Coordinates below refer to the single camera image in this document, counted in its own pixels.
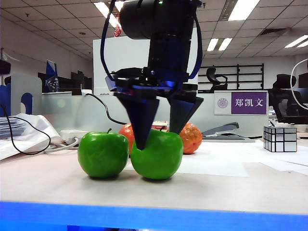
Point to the purple white name sign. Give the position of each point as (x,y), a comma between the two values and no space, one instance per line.
(249,103)

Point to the blue file holder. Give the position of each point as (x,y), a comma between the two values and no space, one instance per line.
(4,101)

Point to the dark cabinet row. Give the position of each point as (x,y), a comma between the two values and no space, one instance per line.
(77,80)

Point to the green plastic apple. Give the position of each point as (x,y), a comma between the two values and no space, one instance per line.
(103,156)
(156,158)

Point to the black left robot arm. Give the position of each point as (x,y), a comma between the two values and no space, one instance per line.
(4,67)

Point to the white power strip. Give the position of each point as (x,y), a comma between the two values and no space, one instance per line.
(69,136)

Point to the white plastic bag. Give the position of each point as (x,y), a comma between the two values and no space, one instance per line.
(36,134)

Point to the black shelf rack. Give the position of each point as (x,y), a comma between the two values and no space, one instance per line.
(238,74)

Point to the blue glass trophy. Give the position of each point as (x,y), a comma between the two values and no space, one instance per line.
(51,72)

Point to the fluorescent ceiling light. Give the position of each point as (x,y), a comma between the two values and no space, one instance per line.
(297,41)
(213,45)
(103,9)
(243,10)

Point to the black mesh office chair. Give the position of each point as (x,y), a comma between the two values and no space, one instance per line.
(286,83)

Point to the frosted glass desk partition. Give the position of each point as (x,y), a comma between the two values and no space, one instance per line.
(72,108)

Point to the white board panel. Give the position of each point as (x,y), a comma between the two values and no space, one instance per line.
(120,57)

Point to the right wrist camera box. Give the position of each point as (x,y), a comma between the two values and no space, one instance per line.
(130,72)

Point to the grey stapler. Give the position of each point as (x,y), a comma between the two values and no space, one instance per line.
(228,127)

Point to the small white box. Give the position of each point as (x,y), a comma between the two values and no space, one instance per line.
(86,92)

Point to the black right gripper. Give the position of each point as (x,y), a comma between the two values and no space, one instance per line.
(168,62)

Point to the artificial orange fruit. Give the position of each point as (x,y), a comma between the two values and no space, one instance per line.
(126,133)
(191,142)

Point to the clear bottle red label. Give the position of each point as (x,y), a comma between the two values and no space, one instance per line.
(160,125)

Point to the silver mirror cube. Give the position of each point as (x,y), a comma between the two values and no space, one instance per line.
(280,139)

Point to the red hanging ornament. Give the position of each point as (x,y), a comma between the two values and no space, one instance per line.
(117,32)

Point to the white paper sheet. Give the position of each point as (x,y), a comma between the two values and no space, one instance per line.
(276,158)

